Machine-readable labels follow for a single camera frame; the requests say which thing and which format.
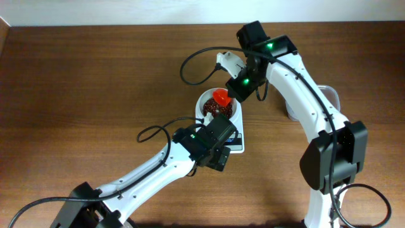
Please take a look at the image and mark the red measuring scoop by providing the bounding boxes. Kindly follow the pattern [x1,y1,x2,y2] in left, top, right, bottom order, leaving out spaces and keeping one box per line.
[213,88,232,107]

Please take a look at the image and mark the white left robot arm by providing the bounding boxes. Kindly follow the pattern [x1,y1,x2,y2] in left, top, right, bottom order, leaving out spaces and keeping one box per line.
[51,115,237,228]

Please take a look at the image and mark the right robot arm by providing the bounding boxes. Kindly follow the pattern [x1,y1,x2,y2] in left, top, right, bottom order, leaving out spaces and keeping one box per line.
[216,21,368,227]

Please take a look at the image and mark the white digital kitchen scale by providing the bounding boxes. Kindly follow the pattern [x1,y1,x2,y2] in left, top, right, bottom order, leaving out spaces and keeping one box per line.
[195,90,245,154]

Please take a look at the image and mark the grey round bowl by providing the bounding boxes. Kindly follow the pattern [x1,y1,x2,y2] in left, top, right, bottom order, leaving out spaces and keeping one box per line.
[195,88,241,123]

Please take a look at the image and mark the adzuki beans in bowl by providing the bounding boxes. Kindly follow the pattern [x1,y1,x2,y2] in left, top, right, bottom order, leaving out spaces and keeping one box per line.
[202,98,233,118]

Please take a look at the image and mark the clear plastic container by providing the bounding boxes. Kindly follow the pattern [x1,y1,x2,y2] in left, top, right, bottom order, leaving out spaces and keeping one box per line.
[285,85,340,122]

